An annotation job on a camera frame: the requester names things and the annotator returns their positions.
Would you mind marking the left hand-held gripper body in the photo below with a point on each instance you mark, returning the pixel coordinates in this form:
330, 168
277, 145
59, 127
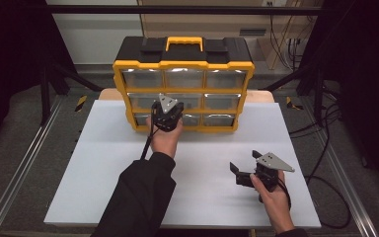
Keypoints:
167, 120

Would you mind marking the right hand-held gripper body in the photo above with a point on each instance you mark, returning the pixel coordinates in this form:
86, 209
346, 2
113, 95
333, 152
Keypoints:
273, 163

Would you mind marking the clear plastic drawer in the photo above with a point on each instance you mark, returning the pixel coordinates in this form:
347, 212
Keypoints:
192, 100

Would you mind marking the yellow black drawer organizer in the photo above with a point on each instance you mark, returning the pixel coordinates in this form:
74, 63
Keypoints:
177, 52

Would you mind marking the person's left hand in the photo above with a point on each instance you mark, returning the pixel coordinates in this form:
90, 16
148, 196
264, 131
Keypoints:
164, 143

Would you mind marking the person's right hand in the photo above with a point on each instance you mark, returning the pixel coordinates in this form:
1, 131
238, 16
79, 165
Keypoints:
278, 207

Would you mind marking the grid of clear drawers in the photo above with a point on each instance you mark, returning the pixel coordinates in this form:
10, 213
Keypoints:
143, 79

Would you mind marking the right yellow clamp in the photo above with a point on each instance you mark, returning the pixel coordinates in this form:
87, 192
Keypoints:
291, 103

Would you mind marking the black metal stand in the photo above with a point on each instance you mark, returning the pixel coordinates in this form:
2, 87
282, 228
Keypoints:
44, 95
319, 98

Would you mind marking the black metal crossbar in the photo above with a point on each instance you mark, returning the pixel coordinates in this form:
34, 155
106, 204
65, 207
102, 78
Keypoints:
177, 10

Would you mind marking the dark curtain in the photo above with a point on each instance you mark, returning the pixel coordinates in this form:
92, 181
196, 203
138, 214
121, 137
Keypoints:
368, 82
10, 49

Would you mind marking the aluminium floor rail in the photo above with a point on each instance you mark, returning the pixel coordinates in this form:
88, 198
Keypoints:
19, 171
358, 217

